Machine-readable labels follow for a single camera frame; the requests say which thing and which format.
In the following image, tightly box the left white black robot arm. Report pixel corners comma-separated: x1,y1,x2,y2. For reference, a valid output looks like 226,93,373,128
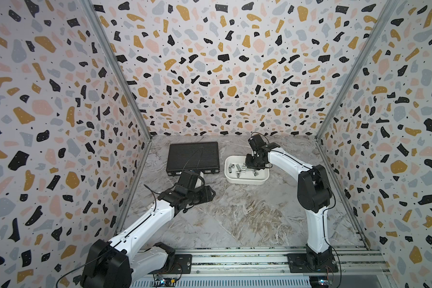
80,170,216,288

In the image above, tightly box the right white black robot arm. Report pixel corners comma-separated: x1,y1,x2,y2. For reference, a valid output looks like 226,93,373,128
246,134,333,271

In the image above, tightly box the white plastic storage box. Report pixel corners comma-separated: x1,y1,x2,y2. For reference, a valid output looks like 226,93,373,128
224,156,270,186

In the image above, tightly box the black tool case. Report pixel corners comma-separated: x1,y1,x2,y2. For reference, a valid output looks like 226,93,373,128
166,142,220,176

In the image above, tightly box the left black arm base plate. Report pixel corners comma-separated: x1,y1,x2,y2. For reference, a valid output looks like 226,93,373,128
148,254,193,275

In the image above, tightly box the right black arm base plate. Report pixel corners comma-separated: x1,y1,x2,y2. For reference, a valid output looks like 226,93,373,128
287,253,339,273

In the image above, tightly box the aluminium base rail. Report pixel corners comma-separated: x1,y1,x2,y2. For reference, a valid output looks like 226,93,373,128
129,246,393,288

